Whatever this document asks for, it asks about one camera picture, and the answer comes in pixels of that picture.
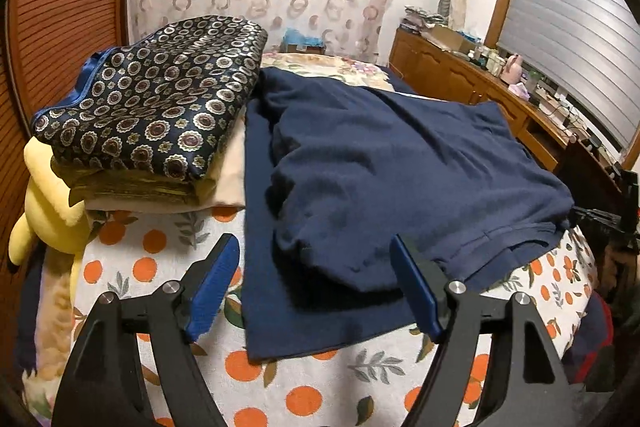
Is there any navy blue printed t-shirt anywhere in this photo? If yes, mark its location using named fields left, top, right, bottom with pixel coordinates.
left=242, top=67, right=574, bottom=360

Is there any stack of folded clothes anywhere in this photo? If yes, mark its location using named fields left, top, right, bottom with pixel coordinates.
left=399, top=5, right=447, bottom=35

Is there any yellow plush toy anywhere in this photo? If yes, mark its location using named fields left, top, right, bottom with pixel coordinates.
left=9, top=138, right=91, bottom=300

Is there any pink tissue pack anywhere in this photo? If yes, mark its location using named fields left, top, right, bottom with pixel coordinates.
left=508, top=82, right=530, bottom=101

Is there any grey window roller blind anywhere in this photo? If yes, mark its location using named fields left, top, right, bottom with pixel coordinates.
left=497, top=0, right=639, bottom=145

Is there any beige folded cloth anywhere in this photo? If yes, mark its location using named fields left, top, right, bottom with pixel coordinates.
left=85, top=114, right=246, bottom=213

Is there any cardboard box on cabinet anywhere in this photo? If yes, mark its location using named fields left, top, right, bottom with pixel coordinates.
left=425, top=25, right=476, bottom=54

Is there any wooden sideboard cabinet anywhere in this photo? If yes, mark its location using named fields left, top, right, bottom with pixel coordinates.
left=388, top=27, right=632, bottom=188

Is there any dark patterned folded cloth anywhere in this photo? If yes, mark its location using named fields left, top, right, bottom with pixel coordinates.
left=32, top=15, right=268, bottom=182

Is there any floral beige quilt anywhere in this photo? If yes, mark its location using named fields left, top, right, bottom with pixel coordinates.
left=262, top=52, right=395, bottom=92

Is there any blue box behind bed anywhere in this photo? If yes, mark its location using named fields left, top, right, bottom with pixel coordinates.
left=279, top=28, right=326, bottom=55

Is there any brown louvered wardrobe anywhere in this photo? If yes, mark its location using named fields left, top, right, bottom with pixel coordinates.
left=0, top=0, right=139, bottom=388

